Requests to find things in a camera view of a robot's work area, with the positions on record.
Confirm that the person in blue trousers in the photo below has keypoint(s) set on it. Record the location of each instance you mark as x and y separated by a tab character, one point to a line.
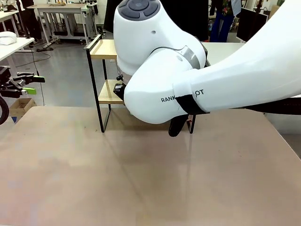
219	26

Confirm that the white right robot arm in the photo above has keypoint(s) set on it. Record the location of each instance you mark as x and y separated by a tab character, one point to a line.
164	58

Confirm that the cardboard box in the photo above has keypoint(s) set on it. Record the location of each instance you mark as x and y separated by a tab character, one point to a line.
21	104

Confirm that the person in dark trousers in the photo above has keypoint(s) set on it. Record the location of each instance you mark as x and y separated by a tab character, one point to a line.
33	21

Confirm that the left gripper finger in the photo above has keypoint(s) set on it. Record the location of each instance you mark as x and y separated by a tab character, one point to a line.
38	79
30	91

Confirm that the large white table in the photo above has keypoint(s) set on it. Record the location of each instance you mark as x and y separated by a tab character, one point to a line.
221	51

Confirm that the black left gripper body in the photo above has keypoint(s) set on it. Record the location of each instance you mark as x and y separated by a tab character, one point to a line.
5	91

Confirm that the black frame wooden shelf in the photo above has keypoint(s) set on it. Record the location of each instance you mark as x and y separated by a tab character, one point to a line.
104	49

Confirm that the brown cardboard sheet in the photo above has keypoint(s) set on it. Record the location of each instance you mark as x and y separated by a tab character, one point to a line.
274	10

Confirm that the black tripod pole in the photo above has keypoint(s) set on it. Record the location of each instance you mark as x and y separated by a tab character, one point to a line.
21	11

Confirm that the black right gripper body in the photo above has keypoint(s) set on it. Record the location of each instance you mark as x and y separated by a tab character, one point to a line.
118	88

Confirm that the white cloth bundle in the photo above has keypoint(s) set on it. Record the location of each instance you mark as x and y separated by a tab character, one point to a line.
7	37

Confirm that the black monitor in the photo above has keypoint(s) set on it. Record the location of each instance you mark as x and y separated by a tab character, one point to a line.
247	23

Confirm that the dark floor power strip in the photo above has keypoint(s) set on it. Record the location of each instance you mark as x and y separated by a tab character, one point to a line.
44	49

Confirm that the grey frame workshop desk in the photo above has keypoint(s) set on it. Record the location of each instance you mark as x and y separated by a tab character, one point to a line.
58	9

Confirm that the small white table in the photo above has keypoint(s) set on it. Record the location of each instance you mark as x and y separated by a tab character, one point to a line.
14	47

